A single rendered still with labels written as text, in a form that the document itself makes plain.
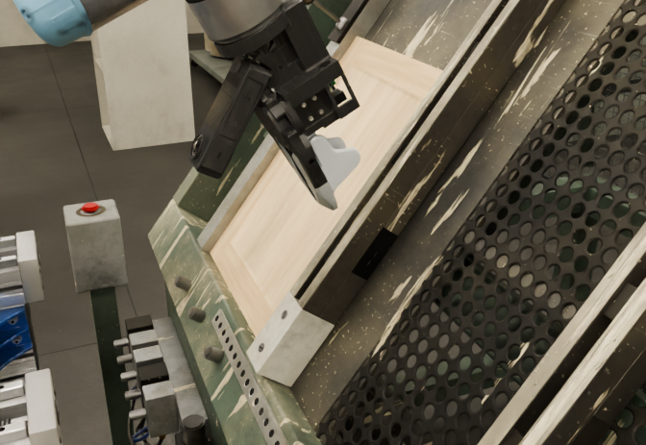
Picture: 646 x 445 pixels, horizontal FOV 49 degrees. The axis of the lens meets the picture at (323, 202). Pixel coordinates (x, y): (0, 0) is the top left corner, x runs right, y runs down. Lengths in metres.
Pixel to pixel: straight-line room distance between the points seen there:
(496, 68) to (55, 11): 0.68
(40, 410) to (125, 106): 4.13
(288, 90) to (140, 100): 4.43
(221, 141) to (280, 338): 0.52
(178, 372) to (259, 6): 0.98
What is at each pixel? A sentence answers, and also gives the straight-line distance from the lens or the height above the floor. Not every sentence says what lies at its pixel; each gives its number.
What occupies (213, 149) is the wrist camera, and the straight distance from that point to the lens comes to 0.65.
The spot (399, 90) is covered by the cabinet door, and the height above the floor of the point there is 1.29.
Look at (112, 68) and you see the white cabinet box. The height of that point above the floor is 0.57.
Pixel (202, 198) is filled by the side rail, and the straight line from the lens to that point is 1.78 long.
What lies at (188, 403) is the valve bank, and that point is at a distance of 1.39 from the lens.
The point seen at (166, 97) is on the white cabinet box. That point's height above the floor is 0.34.
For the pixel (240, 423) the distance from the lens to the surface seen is 1.17.
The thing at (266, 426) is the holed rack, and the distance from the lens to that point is 1.10.
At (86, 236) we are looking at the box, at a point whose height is 0.89.
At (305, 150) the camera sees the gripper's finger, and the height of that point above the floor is 1.39.
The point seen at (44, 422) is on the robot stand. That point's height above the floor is 0.99.
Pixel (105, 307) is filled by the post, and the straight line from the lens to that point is 1.83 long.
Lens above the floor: 1.60
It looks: 23 degrees down
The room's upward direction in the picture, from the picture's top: straight up
